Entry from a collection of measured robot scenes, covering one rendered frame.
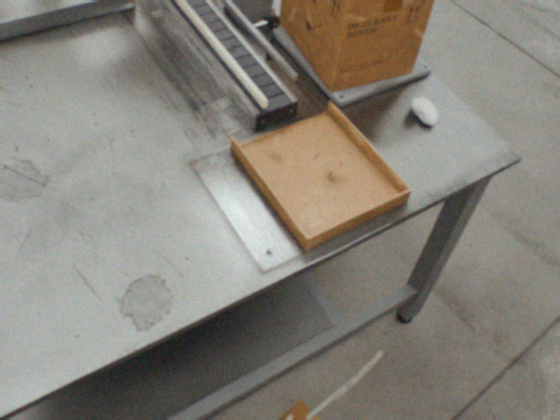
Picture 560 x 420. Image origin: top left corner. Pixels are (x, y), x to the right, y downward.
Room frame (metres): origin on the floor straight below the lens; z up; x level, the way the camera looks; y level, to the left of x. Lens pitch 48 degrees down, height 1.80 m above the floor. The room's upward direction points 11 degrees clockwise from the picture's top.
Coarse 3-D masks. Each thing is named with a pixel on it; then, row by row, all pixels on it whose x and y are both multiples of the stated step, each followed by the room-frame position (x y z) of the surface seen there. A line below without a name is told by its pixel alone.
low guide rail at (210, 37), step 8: (176, 0) 1.28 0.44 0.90; (184, 0) 1.27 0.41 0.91; (184, 8) 1.25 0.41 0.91; (192, 16) 1.21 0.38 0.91; (200, 24) 1.18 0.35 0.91; (208, 32) 1.16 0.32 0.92; (208, 40) 1.15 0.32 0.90; (216, 40) 1.13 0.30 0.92; (216, 48) 1.12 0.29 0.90; (224, 48) 1.11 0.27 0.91; (224, 56) 1.09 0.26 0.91; (232, 64) 1.06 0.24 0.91; (240, 72) 1.04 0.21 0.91; (240, 80) 1.03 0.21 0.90; (248, 80) 1.02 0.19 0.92; (248, 88) 1.00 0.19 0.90; (256, 88) 1.00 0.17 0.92; (256, 96) 0.98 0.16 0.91; (264, 96) 0.98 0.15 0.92; (264, 104) 0.96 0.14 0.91
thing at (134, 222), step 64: (0, 64) 1.00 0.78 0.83; (64, 64) 1.04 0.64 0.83; (128, 64) 1.09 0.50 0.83; (192, 64) 1.13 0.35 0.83; (0, 128) 0.81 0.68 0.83; (64, 128) 0.85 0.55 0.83; (128, 128) 0.88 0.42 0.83; (192, 128) 0.92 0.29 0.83; (384, 128) 1.04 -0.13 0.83; (448, 128) 1.09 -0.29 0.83; (0, 192) 0.65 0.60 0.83; (64, 192) 0.68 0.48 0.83; (128, 192) 0.71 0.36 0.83; (192, 192) 0.75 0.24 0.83; (256, 192) 0.78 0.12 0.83; (448, 192) 0.88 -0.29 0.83; (0, 256) 0.52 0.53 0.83; (64, 256) 0.54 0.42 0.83; (128, 256) 0.57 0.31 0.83; (192, 256) 0.60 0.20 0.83; (256, 256) 0.63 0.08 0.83; (320, 256) 0.66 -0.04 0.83; (0, 320) 0.40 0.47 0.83; (64, 320) 0.42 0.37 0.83; (128, 320) 0.45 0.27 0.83; (192, 320) 0.47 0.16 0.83; (0, 384) 0.30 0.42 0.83; (64, 384) 0.32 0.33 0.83
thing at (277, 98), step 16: (192, 0) 1.33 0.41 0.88; (208, 16) 1.27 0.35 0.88; (224, 32) 1.22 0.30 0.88; (208, 48) 1.15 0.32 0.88; (240, 48) 1.17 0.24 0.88; (224, 64) 1.10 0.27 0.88; (240, 64) 1.11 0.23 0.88; (256, 64) 1.12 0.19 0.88; (256, 80) 1.06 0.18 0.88; (272, 80) 1.07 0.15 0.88; (272, 96) 1.02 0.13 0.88
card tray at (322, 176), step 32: (288, 128) 0.97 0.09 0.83; (320, 128) 1.00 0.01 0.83; (352, 128) 0.99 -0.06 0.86; (256, 160) 0.86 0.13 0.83; (288, 160) 0.88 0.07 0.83; (320, 160) 0.90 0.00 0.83; (352, 160) 0.92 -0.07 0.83; (384, 160) 0.90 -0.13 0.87; (288, 192) 0.79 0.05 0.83; (320, 192) 0.81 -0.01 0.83; (352, 192) 0.83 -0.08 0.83; (384, 192) 0.84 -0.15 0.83; (288, 224) 0.71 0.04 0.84; (320, 224) 0.73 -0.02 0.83; (352, 224) 0.74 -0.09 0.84
